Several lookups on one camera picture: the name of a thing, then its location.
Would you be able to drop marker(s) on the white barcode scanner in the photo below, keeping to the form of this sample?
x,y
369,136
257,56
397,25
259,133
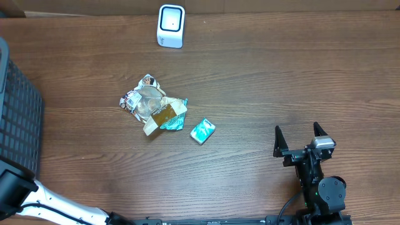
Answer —
x,y
170,26

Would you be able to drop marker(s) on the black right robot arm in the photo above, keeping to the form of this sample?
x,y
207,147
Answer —
x,y
323,196

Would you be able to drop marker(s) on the teal tissue pack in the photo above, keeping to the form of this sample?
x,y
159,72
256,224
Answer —
x,y
202,131

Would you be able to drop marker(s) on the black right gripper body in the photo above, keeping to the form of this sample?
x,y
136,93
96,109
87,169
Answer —
x,y
292,157

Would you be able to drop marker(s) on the black mesh basket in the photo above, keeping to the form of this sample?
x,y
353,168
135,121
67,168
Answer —
x,y
22,115

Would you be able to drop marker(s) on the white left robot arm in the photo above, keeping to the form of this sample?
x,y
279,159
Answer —
x,y
24,195

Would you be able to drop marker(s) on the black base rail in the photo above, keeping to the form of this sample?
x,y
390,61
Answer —
x,y
268,220

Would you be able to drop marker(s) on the teal snack packet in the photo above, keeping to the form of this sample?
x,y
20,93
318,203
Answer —
x,y
176,123

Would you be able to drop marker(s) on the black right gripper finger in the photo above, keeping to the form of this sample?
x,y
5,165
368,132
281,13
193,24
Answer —
x,y
280,144
318,130

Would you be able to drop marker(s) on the clear cookie wrapper bag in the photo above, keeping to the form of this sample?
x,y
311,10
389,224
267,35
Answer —
x,y
148,103

